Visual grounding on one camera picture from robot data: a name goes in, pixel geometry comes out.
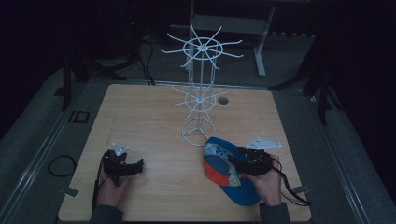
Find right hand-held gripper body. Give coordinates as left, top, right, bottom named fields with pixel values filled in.
left=237, top=136, right=283, bottom=177

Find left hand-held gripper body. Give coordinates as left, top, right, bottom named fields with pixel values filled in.
left=102, top=142, right=135, bottom=188

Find blue and orange cap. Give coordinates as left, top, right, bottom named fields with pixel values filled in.
left=203, top=136, right=263, bottom=207

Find person's left hand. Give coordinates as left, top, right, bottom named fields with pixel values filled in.
left=97, top=174, right=133, bottom=208

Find person's right hand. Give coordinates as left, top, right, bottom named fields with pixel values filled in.
left=246, top=154, right=283, bottom=207

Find black metal stand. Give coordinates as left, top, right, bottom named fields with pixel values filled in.
left=270, top=59, right=344, bottom=126
left=53, top=46, right=127, bottom=112

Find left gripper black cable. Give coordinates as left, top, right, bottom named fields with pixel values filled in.
left=92, top=154, right=112, bottom=213

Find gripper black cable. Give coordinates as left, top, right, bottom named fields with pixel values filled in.
left=271, top=156, right=313, bottom=207
left=92, top=154, right=112, bottom=213

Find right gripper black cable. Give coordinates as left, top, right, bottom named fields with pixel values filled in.
left=271, top=156, right=313, bottom=207

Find grey metal table bracket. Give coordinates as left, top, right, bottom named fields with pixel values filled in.
left=291, top=184, right=312, bottom=195
left=58, top=185, right=80, bottom=199

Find black cable loop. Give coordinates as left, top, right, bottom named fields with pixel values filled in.
left=47, top=154, right=78, bottom=178

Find black rectangular frame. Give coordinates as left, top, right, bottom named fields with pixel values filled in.
left=67, top=110, right=92, bottom=124

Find white wire display rack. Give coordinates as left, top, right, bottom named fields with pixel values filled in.
left=161, top=23, right=245, bottom=147

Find black floor cables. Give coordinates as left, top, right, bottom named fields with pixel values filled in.
left=135, top=38, right=157, bottom=87

